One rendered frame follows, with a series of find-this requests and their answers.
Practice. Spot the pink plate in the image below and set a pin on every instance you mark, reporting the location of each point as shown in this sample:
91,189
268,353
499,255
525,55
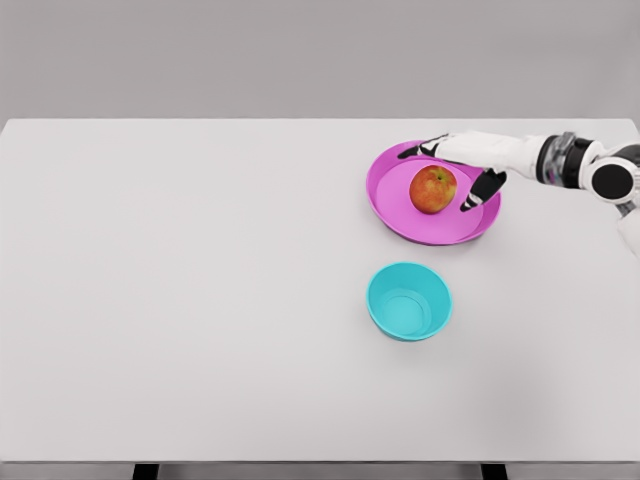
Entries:
400,200

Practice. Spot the red yellow apple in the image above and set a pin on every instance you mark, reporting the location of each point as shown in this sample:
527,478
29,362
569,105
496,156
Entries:
433,189

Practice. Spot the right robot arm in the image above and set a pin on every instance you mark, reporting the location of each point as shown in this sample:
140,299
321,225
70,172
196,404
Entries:
575,162

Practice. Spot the blue bowl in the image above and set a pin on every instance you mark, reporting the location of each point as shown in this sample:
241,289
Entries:
409,305

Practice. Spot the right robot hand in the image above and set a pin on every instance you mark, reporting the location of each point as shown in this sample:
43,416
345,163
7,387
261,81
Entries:
465,147

